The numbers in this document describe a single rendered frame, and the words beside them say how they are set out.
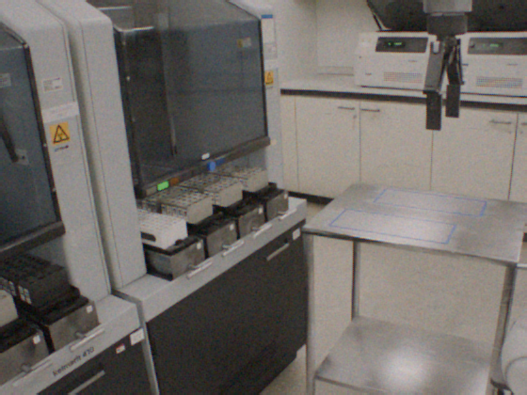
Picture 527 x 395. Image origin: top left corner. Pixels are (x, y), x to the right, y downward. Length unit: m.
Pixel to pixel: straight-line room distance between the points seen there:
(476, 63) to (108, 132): 2.46
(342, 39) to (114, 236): 3.23
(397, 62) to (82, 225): 2.57
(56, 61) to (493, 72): 2.61
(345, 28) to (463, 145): 1.45
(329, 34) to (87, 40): 3.24
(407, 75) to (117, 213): 2.45
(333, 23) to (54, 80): 3.33
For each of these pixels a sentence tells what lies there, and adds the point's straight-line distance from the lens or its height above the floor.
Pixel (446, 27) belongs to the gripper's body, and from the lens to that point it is 1.06.
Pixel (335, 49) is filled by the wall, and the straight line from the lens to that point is 4.37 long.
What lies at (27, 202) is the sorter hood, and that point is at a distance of 1.22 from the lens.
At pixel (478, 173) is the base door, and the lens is 3.45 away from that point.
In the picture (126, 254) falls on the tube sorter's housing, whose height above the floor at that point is 0.83.
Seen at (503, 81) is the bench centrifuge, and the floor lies 0.99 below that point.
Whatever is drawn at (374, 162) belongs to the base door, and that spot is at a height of 0.40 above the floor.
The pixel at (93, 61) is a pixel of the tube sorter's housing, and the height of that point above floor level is 1.34.
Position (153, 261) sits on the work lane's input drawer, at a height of 0.78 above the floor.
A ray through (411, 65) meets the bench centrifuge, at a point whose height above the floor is 1.06.
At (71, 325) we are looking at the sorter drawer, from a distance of 1.27.
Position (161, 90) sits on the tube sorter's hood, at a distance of 1.45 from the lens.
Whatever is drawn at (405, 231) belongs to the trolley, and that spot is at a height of 0.82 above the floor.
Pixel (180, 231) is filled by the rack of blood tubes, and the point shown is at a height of 0.84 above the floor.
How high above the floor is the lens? 1.42
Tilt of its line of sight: 23 degrees down
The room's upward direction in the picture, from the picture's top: 4 degrees counter-clockwise
